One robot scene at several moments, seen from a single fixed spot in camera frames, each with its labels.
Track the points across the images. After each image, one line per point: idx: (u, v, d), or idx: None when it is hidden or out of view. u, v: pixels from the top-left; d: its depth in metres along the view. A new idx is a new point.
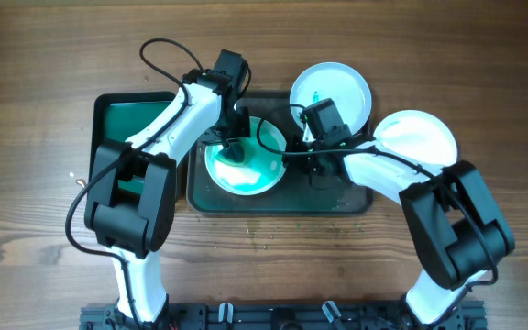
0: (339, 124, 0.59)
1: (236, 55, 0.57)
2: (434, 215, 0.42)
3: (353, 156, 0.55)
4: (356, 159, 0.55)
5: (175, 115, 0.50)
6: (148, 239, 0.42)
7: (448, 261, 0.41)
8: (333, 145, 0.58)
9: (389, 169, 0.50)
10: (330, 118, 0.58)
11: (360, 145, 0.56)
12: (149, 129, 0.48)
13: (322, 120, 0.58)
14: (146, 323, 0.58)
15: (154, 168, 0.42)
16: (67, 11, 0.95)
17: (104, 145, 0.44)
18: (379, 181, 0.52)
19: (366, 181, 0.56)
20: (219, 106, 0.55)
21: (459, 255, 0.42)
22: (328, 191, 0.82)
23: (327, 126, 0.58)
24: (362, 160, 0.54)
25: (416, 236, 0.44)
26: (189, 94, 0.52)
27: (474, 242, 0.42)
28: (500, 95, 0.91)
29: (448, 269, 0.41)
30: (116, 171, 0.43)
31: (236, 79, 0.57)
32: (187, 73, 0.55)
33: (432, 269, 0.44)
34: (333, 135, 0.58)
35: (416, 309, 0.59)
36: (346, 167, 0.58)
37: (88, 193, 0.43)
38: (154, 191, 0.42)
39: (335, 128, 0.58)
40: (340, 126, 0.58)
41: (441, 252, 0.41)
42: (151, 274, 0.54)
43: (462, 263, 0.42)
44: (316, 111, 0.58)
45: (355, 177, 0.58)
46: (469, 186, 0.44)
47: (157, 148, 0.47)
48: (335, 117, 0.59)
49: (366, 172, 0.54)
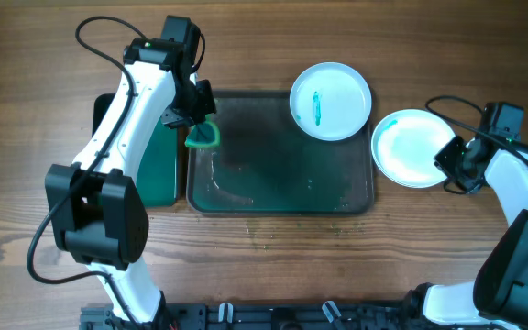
0: (512, 130, 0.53)
1: (180, 20, 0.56)
2: None
3: (509, 154, 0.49)
4: (507, 157, 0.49)
5: (120, 110, 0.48)
6: (125, 254, 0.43)
7: (504, 288, 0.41)
8: (497, 137, 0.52)
9: None
10: (511, 120, 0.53)
11: (525, 150, 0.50)
12: (96, 139, 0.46)
13: (501, 115, 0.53)
14: (146, 323, 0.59)
15: (108, 187, 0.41)
16: (68, 11, 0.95)
17: (52, 170, 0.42)
18: (515, 198, 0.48)
19: (496, 173, 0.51)
20: (171, 82, 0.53)
21: (515, 306, 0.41)
22: (334, 181, 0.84)
23: (500, 124, 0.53)
24: (513, 163, 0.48)
25: (492, 270, 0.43)
26: (134, 82, 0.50)
27: None
28: (500, 95, 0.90)
29: (498, 292, 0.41)
30: (73, 197, 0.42)
31: (186, 45, 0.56)
32: (129, 46, 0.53)
33: (484, 284, 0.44)
34: (498, 132, 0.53)
35: (429, 304, 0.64)
36: (492, 160, 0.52)
37: (53, 224, 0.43)
38: (116, 214, 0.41)
39: (505, 131, 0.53)
40: (511, 132, 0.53)
41: (504, 279, 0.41)
42: (138, 281, 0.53)
43: (516, 299, 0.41)
44: (502, 104, 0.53)
45: (488, 169, 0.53)
46: None
47: (107, 163, 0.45)
48: (511, 119, 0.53)
49: (509, 178, 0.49)
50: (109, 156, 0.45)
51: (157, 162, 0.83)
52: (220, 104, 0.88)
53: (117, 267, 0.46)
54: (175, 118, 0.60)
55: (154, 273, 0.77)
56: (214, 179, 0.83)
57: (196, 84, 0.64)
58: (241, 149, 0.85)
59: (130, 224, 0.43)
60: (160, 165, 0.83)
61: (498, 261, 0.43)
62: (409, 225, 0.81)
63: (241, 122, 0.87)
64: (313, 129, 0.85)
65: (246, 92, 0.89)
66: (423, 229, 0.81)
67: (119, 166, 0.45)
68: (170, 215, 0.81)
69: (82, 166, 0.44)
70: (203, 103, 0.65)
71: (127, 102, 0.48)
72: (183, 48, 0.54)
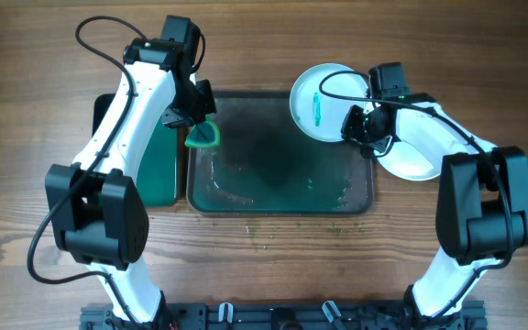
0: (400, 84, 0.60)
1: (181, 19, 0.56)
2: (468, 189, 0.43)
3: (407, 110, 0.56)
4: (404, 113, 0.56)
5: (120, 110, 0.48)
6: (125, 253, 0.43)
7: (463, 231, 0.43)
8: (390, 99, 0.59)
9: (450, 140, 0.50)
10: (394, 78, 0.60)
11: (419, 102, 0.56)
12: (97, 139, 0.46)
13: (386, 76, 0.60)
14: (146, 323, 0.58)
15: (108, 185, 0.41)
16: (68, 12, 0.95)
17: (53, 170, 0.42)
18: (434, 146, 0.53)
19: (411, 134, 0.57)
20: (171, 82, 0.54)
21: (480, 242, 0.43)
22: (334, 182, 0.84)
23: (390, 84, 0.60)
24: (414, 116, 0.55)
25: (446, 219, 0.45)
26: (134, 82, 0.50)
27: (501, 232, 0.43)
28: (500, 95, 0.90)
29: (460, 236, 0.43)
30: (73, 197, 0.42)
31: (186, 45, 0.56)
32: (129, 45, 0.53)
33: (444, 233, 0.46)
34: (390, 93, 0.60)
35: (419, 297, 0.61)
36: (399, 121, 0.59)
37: (53, 224, 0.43)
38: (115, 211, 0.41)
39: (395, 88, 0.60)
40: (401, 87, 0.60)
41: (460, 223, 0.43)
42: (138, 280, 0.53)
43: (477, 234, 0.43)
44: (382, 67, 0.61)
45: (400, 127, 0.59)
46: (512, 170, 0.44)
47: (107, 163, 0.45)
48: (396, 77, 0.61)
49: (419, 131, 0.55)
50: (109, 156, 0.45)
51: (156, 162, 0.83)
52: (220, 104, 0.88)
53: (117, 267, 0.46)
54: (175, 118, 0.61)
55: (154, 273, 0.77)
56: (214, 179, 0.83)
57: (196, 84, 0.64)
58: (241, 149, 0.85)
59: (130, 223, 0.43)
60: (160, 164, 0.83)
61: (446, 209, 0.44)
62: (408, 225, 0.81)
63: (241, 122, 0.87)
64: (313, 130, 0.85)
65: (246, 92, 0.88)
66: (423, 228, 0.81)
67: (119, 165, 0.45)
68: (170, 215, 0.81)
69: (82, 166, 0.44)
70: (203, 103, 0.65)
71: (127, 102, 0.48)
72: (183, 48, 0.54)
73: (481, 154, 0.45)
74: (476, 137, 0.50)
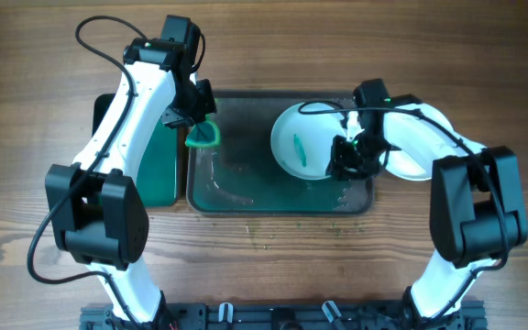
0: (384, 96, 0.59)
1: (181, 19, 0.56)
2: (461, 192, 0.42)
3: (394, 113, 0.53)
4: (391, 115, 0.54)
5: (120, 110, 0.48)
6: (125, 253, 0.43)
7: (457, 236, 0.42)
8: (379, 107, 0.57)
9: (439, 142, 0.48)
10: (377, 92, 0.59)
11: (406, 104, 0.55)
12: (96, 139, 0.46)
13: (368, 91, 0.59)
14: (146, 323, 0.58)
15: (108, 185, 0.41)
16: (68, 12, 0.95)
17: (53, 170, 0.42)
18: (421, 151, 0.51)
19: (397, 137, 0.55)
20: (171, 82, 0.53)
21: (475, 246, 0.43)
22: (335, 182, 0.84)
23: (375, 97, 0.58)
24: (401, 119, 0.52)
25: (441, 224, 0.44)
26: (134, 82, 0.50)
27: (496, 235, 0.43)
28: (500, 95, 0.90)
29: (456, 242, 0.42)
30: (73, 197, 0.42)
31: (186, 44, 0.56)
32: (129, 45, 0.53)
33: (438, 237, 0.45)
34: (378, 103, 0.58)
35: (419, 300, 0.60)
36: (384, 125, 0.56)
37: (53, 224, 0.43)
38: (115, 211, 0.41)
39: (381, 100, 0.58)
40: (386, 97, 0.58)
41: (454, 227, 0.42)
42: (138, 280, 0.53)
43: (471, 237, 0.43)
44: (362, 84, 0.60)
45: (388, 134, 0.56)
46: (503, 171, 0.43)
47: (106, 163, 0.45)
48: (379, 90, 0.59)
49: (406, 135, 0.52)
50: (109, 156, 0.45)
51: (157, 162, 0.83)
52: (220, 104, 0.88)
53: (117, 267, 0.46)
54: (175, 118, 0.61)
55: (154, 273, 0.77)
56: (214, 179, 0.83)
57: (196, 84, 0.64)
58: (241, 149, 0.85)
59: (130, 223, 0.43)
60: None
61: (439, 214, 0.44)
62: (408, 225, 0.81)
63: (241, 122, 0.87)
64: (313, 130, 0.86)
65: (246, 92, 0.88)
66: (423, 228, 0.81)
67: (118, 165, 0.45)
68: (170, 215, 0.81)
69: (82, 166, 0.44)
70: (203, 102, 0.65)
71: (127, 101, 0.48)
72: (183, 48, 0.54)
73: (471, 155, 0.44)
74: (465, 138, 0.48)
